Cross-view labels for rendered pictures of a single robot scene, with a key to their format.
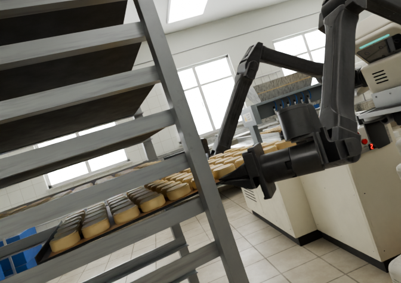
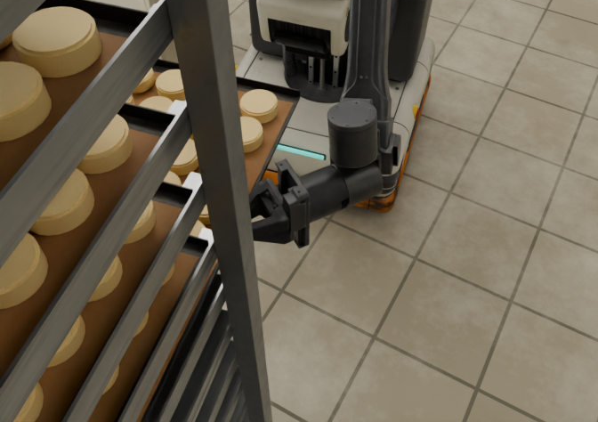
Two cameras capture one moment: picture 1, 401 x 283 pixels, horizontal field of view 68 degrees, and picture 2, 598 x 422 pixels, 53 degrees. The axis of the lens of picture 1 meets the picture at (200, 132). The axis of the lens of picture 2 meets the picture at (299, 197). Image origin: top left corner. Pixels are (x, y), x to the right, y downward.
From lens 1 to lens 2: 0.61 m
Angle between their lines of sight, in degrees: 67
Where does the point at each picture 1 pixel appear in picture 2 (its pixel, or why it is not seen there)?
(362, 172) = not seen: outside the picture
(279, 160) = (334, 200)
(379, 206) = not seen: hidden behind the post
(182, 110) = (240, 190)
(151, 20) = (220, 18)
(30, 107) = (13, 405)
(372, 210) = not seen: hidden behind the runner
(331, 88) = (374, 45)
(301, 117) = (374, 138)
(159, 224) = (189, 369)
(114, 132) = (143, 300)
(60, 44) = (34, 194)
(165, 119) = (197, 207)
